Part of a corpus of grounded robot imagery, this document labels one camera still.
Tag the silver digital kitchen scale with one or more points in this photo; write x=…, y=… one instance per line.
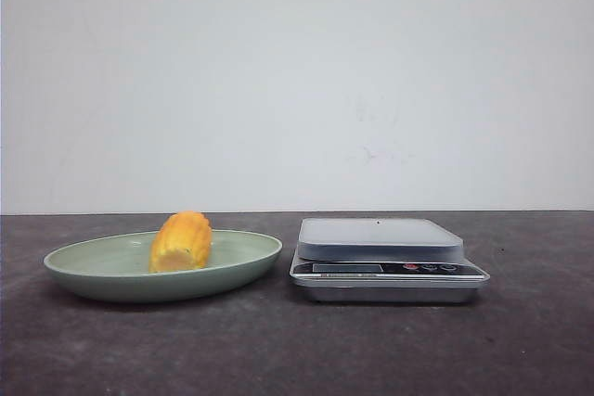
x=392, y=260

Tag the yellow corn cob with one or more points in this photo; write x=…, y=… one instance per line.
x=183, y=243

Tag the green oval plate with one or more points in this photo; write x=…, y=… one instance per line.
x=116, y=268

